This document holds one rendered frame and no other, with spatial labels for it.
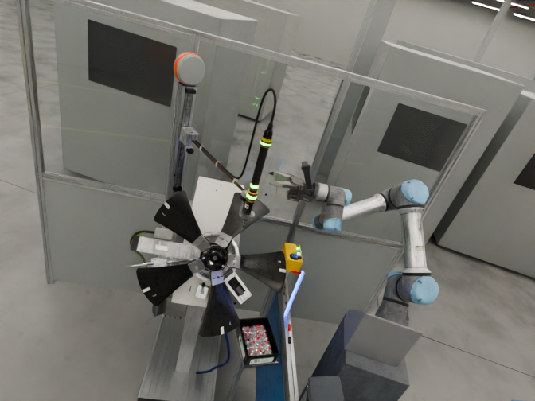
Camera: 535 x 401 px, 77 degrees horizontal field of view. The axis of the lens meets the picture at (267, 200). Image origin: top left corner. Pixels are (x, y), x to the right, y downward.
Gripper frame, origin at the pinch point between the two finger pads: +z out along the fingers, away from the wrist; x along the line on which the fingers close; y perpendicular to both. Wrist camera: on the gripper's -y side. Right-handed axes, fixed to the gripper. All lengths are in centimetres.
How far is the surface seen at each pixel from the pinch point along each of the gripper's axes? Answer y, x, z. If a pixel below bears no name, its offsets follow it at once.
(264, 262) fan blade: 47.3, 0.8, -9.1
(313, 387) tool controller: 44, -61, -24
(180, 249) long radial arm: 55, 8, 33
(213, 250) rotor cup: 42.2, -2.7, 16.7
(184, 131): 9, 48, 44
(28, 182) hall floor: 167, 199, 220
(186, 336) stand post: 121, 8, 21
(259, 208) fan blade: 25.4, 14.9, -1.3
